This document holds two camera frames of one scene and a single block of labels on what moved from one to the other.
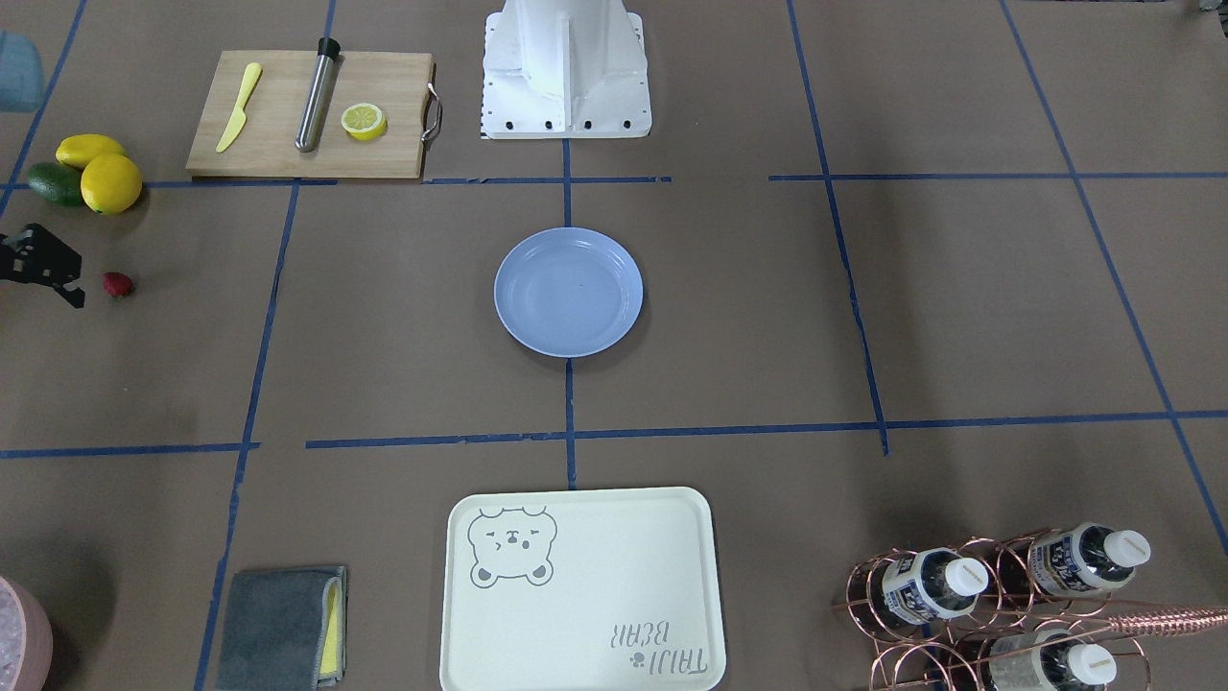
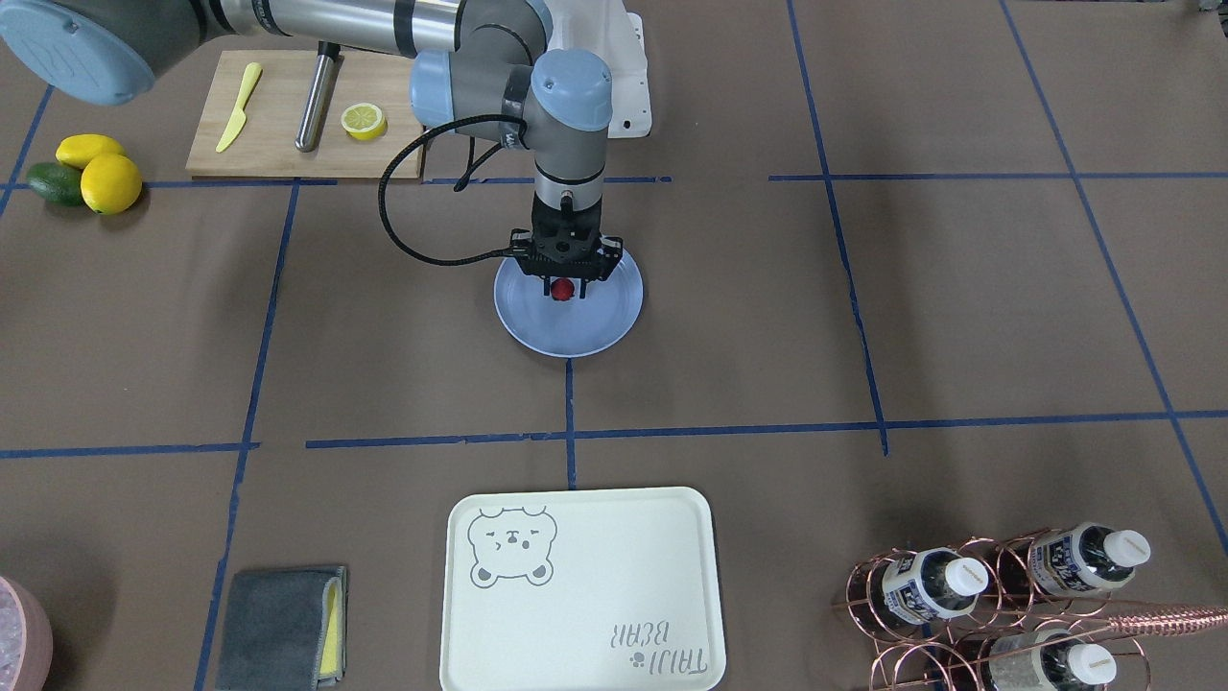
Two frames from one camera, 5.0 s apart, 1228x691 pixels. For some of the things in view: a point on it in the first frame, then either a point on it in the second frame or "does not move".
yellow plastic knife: (238, 122) does not move
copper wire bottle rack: (1016, 611) does not move
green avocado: (55, 183) does not move
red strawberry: (117, 283) to (562, 289)
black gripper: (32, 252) to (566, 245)
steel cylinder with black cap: (328, 49) does not move
